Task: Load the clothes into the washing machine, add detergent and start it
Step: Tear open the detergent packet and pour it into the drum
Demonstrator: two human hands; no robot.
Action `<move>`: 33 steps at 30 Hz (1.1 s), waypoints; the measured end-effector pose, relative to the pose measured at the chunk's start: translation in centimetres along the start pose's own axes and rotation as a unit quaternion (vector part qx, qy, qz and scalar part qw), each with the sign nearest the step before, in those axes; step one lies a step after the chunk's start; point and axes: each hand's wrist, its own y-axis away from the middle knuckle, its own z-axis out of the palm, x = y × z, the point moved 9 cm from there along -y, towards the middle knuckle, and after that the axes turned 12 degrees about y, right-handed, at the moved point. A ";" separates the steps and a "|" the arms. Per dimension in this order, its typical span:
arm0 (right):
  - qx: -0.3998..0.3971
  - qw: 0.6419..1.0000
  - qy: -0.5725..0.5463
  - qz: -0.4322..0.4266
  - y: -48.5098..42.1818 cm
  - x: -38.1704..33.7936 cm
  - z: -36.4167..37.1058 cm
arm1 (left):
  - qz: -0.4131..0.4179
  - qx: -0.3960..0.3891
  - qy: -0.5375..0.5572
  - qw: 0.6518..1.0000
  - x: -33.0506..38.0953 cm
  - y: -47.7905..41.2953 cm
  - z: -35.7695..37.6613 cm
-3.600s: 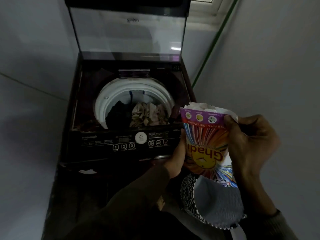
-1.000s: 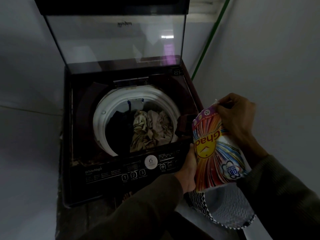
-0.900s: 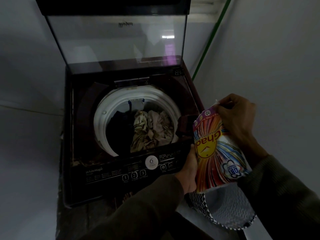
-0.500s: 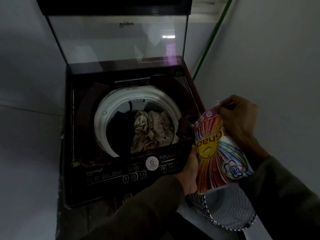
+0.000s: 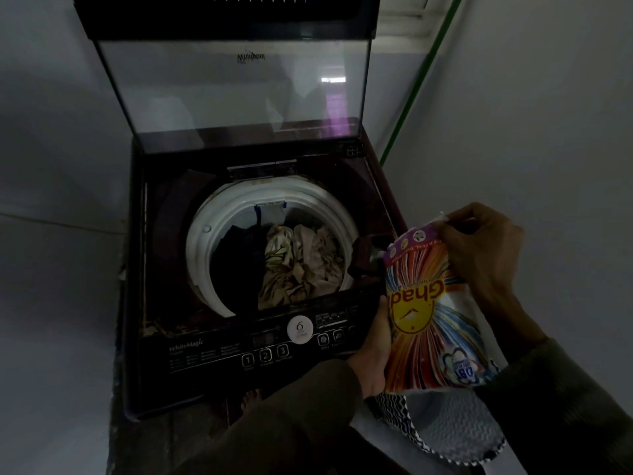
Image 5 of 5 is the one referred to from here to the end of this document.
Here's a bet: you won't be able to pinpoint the person's left hand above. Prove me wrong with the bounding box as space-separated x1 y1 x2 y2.
346 295 394 400

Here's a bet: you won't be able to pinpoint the person's right hand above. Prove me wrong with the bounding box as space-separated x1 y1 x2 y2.
437 202 547 344

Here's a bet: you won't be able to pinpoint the colourful detergent powder packet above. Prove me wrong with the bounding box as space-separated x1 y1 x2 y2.
382 214 501 395

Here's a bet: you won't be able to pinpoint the white green leaf print clothes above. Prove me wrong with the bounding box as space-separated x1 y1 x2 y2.
256 223 348 311

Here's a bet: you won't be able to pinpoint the black white zigzag laundry basket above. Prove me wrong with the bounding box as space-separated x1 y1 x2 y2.
373 388 509 466

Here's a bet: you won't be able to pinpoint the black garment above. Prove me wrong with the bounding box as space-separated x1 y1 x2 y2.
210 224 270 317

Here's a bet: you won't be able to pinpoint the dark maroon washing machine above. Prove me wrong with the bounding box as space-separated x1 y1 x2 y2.
121 118 410 422

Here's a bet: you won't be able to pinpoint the glass washing machine lid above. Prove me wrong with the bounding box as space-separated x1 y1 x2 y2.
69 0 382 155

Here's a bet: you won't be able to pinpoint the person's left forearm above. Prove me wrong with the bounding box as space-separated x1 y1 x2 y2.
167 358 365 475

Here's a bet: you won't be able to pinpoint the person's right forearm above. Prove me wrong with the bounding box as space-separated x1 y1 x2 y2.
474 331 633 475

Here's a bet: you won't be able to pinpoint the green pipe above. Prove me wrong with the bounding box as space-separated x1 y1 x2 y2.
378 0 467 168

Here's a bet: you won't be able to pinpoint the window with white bars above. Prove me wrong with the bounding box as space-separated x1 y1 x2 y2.
375 0 446 54

